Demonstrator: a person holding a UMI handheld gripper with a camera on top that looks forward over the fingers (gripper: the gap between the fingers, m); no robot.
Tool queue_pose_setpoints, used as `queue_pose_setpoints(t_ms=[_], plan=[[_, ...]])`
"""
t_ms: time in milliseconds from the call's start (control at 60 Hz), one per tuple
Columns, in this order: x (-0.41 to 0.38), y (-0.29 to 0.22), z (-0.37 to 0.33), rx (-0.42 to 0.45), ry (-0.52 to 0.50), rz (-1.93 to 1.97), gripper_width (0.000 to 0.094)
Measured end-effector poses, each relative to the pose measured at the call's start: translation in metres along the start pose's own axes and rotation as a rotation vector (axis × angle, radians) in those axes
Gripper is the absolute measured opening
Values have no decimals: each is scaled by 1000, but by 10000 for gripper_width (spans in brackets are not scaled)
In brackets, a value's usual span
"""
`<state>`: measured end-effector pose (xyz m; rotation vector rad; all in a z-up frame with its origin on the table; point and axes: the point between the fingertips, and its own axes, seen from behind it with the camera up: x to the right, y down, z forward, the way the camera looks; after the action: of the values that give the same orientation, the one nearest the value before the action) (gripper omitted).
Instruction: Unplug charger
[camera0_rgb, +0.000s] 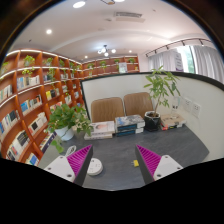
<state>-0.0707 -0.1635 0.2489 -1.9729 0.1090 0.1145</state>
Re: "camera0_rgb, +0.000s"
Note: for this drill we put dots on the round white power strip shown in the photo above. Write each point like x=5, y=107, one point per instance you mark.
x=96, y=166

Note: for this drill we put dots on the small tree in black pot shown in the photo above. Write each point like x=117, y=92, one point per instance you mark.
x=152, y=122

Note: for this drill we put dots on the leafy plant in white pot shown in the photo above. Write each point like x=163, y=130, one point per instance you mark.
x=65, y=133

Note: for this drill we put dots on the dark book with white pages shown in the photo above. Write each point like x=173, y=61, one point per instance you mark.
x=129, y=132

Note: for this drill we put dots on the orange wooden shelf unit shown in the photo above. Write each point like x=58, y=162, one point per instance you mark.
x=26, y=116

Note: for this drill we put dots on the ceiling chandelier lamp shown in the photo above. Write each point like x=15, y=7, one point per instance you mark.
x=106, y=50

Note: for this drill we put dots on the tan upholstered chair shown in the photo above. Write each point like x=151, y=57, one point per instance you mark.
x=138, y=104
x=106, y=110

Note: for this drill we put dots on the black ceiling track light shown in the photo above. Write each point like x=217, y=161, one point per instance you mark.
x=181, y=42

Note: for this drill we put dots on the ceiling air conditioner vent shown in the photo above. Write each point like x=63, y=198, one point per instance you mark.
x=128, y=16

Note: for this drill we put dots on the large white book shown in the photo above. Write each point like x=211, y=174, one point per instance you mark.
x=102, y=127

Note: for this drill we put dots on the small stack of colourful books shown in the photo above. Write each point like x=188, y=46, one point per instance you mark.
x=172, y=121

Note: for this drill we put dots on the white wall socket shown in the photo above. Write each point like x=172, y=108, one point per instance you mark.
x=187, y=104
x=196, y=109

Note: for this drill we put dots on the thin white book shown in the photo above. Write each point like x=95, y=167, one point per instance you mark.
x=98, y=136

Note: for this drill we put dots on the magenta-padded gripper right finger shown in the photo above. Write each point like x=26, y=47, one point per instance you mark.
x=165, y=166

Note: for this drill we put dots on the recessed ceiling spotlights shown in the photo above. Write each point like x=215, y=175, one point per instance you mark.
x=79, y=4

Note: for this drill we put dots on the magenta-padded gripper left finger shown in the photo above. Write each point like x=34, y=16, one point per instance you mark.
x=60, y=166

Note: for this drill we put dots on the light grey curtain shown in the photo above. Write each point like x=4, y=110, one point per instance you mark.
x=206, y=61

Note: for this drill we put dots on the clear standing sign holder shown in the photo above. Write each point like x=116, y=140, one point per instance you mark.
x=176, y=106

